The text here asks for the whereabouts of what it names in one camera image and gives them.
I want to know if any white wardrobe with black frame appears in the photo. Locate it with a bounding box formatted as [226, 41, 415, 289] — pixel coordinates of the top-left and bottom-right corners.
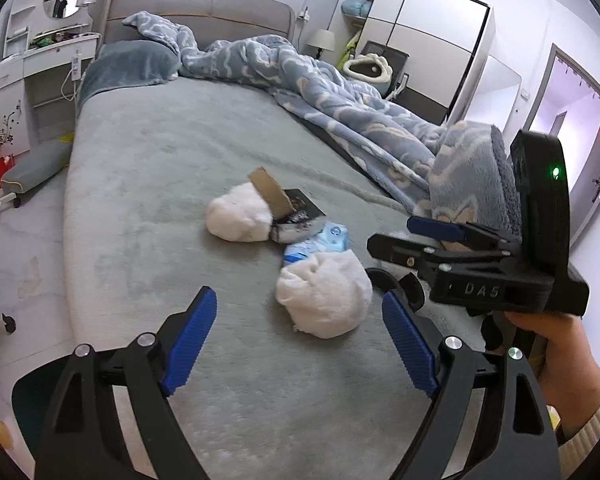
[325, 0, 495, 125]

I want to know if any person's right hand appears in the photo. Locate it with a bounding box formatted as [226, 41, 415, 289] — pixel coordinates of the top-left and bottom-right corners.
[505, 312, 600, 438]

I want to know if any grey upholstered headboard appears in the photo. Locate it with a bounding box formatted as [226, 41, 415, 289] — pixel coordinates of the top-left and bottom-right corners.
[88, 0, 296, 47]

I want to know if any blue white tissue packet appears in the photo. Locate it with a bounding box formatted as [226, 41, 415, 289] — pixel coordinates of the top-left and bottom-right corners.
[283, 221, 350, 266]

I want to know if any cream sweater sleeve forearm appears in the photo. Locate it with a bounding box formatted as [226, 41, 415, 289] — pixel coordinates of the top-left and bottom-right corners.
[558, 406, 600, 479]

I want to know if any white vanity desk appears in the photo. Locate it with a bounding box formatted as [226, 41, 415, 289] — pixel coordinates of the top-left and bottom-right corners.
[0, 0, 98, 156]

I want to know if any dark green trash bin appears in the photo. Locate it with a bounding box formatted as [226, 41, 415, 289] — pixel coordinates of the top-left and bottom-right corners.
[12, 353, 93, 468]

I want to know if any grey-blue pillow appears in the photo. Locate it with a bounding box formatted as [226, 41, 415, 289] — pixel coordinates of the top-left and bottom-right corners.
[78, 40, 181, 110]

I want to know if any white pet bed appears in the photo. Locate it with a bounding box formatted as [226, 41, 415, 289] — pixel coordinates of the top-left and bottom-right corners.
[341, 53, 393, 84]

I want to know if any white sock ball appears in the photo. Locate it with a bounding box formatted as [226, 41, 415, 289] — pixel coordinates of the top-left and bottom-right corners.
[206, 182, 273, 243]
[275, 249, 373, 339]

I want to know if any white bedside lamp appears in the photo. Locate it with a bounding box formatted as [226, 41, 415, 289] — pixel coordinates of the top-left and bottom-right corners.
[306, 29, 336, 60]

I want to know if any white power strip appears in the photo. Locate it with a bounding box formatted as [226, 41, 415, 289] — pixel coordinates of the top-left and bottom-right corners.
[71, 55, 82, 81]

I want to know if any blue cloud-pattern blanket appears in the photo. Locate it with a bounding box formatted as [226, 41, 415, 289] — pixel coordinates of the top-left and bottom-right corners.
[123, 11, 521, 235]

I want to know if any brown cardboard tube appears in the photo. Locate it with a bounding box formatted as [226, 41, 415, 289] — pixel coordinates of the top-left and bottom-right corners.
[248, 167, 294, 220]

